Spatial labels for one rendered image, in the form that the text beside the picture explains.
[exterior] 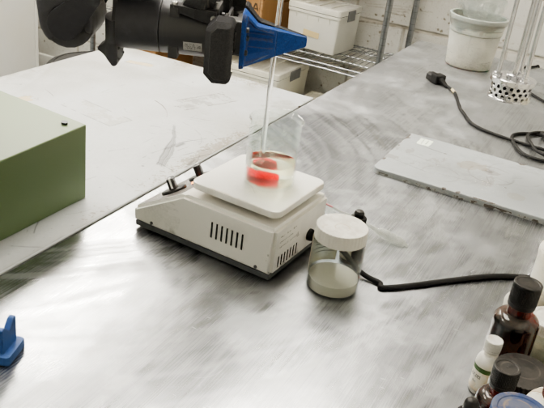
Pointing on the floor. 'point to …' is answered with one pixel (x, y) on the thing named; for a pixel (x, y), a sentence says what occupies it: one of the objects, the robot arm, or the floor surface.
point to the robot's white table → (133, 130)
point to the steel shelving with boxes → (323, 14)
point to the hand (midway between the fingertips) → (274, 37)
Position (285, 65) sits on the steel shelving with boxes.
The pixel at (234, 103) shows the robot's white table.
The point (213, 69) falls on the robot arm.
